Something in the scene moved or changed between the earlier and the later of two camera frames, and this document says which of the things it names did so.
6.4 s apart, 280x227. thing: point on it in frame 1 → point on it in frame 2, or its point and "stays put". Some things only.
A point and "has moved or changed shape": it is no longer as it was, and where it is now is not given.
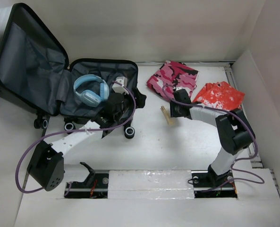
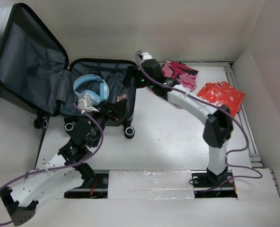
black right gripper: [173, 113] → [137, 78]
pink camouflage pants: [172, 75] stays put
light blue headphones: [90, 98] stays put
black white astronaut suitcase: [29, 71] stays put
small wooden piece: [166, 112] has moved or changed shape
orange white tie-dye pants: [220, 95] stays put
